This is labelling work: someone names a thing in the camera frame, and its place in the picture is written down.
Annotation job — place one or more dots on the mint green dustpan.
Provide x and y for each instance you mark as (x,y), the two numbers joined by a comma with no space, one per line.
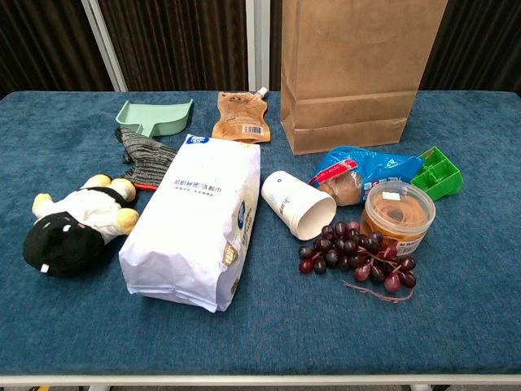
(154,112)

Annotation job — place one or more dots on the white metal table frame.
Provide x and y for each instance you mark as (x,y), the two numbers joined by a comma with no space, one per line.
(260,380)

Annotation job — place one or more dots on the blue plastic bread package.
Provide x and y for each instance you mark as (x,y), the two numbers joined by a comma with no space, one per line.
(378,167)

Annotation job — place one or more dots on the grey striped knit glove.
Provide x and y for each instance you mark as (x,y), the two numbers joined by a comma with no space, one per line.
(148,159)

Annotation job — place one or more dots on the large white paper package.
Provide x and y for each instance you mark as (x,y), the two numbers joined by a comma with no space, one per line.
(191,228)

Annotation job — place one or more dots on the brown spout pouch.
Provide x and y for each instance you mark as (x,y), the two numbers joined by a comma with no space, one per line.
(242,116)

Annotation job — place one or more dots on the brown paper bag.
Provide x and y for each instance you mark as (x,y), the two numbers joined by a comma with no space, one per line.
(350,73)

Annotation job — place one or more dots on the black and white plush toy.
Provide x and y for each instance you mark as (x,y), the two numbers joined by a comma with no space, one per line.
(81,220)

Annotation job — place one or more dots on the green plastic block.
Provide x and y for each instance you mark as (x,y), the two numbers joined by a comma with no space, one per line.
(437,177)

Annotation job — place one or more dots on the purple grape bunch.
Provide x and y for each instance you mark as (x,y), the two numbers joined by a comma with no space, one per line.
(350,246)

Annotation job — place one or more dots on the blue felt table mat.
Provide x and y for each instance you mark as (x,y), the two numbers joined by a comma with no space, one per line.
(285,338)

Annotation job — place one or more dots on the white paper cup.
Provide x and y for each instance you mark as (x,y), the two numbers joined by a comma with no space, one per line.
(285,195)

